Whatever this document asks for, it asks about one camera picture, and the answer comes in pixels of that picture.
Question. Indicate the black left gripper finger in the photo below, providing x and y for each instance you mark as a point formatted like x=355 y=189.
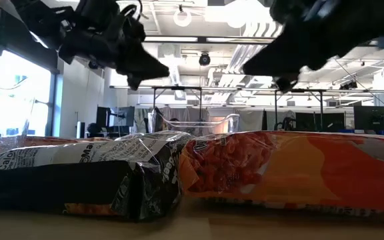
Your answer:
x=142 y=74
x=145 y=61

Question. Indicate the black computer monitor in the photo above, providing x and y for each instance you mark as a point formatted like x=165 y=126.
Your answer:
x=122 y=116
x=373 y=118

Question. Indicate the silver snack packet bottom centre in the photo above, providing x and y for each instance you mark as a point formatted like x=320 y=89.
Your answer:
x=62 y=186

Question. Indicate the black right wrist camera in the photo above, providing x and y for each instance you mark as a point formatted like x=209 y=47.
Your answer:
x=288 y=10

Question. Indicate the black metal stand frame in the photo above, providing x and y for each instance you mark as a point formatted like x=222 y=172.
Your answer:
x=178 y=88
x=312 y=90

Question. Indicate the black office chair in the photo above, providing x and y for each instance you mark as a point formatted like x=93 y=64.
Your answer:
x=93 y=130

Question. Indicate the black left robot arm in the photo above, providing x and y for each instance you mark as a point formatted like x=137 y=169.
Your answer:
x=38 y=20

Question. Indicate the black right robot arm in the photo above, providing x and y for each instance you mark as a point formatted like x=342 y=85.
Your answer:
x=378 y=20

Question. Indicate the orange Maruchan noodle pack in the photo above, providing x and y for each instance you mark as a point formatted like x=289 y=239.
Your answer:
x=312 y=173

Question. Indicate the black ceiling spot lamp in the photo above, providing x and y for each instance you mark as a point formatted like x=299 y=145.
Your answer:
x=348 y=85

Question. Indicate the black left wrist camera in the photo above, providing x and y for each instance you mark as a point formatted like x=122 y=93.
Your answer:
x=105 y=16

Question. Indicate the white computer tower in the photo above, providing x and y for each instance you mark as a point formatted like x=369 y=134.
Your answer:
x=80 y=130

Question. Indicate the grey fabric curtain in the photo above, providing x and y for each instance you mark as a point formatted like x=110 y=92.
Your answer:
x=252 y=120

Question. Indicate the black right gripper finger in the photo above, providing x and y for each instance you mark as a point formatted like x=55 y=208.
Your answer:
x=275 y=55
x=282 y=70

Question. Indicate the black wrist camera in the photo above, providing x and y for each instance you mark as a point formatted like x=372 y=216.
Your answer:
x=105 y=16
x=288 y=10

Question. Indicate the black ceiling camera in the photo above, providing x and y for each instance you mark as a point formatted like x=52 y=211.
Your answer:
x=204 y=60

